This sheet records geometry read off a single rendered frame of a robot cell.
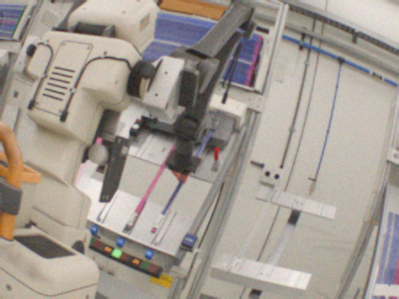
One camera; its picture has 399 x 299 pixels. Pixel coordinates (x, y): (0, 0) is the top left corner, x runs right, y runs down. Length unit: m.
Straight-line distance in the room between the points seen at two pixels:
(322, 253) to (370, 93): 1.29
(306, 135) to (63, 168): 2.72
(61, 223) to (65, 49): 0.40
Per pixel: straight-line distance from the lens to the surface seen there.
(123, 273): 2.12
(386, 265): 1.87
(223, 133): 2.03
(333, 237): 3.65
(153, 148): 2.04
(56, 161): 1.10
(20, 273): 0.73
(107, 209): 1.84
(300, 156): 3.62
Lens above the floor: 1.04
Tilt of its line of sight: 1 degrees up
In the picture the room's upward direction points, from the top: 18 degrees clockwise
